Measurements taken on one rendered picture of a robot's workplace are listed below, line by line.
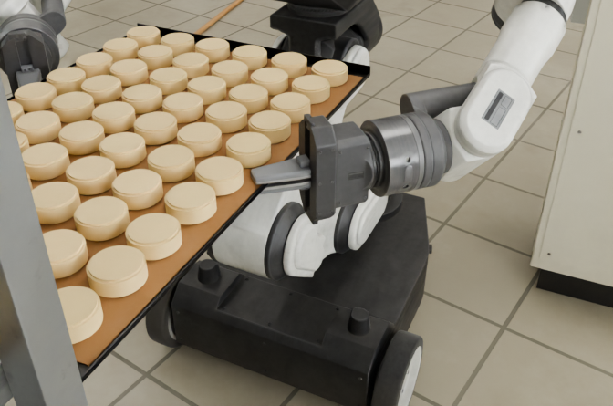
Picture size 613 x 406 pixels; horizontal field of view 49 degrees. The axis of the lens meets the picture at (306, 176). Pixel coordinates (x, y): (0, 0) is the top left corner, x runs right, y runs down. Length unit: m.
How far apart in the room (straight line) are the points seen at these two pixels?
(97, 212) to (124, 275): 0.10
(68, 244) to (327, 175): 0.27
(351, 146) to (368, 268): 0.89
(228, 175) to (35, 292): 0.34
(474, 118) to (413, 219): 1.01
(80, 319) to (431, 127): 0.41
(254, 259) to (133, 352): 0.59
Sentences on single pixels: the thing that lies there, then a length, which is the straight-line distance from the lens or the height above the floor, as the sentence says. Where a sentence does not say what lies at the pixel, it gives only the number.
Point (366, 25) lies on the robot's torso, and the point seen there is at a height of 0.73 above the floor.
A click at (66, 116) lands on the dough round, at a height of 0.81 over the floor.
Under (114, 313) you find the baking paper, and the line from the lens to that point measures 0.59.
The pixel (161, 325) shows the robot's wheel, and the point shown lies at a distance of 1.55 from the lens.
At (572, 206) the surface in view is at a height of 0.29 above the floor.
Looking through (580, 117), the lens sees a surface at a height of 0.51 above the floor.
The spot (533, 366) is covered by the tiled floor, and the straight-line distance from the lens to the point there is 1.68.
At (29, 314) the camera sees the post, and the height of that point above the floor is 0.93.
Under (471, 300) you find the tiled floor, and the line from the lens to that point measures 1.80.
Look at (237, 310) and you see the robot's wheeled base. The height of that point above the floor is 0.19.
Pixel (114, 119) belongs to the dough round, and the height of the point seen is 0.82.
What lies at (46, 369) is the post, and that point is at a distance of 0.44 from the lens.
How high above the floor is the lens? 1.20
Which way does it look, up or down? 33 degrees down
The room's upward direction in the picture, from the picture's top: straight up
